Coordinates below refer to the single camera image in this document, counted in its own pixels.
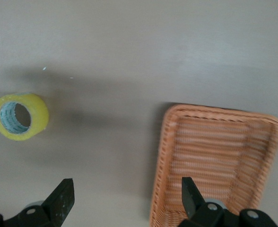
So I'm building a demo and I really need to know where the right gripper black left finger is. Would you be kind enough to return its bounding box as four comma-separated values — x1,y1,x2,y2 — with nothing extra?
4,178,75,227

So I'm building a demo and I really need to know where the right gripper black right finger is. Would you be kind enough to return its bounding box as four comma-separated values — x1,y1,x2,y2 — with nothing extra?
179,176,240,227

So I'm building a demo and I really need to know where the yellowish clear tape roll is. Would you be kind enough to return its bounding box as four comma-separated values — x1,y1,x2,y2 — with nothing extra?
0,92,50,142

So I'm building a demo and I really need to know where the brown wicker basket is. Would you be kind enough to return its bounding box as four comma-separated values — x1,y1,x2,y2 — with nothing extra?
149,103,278,227

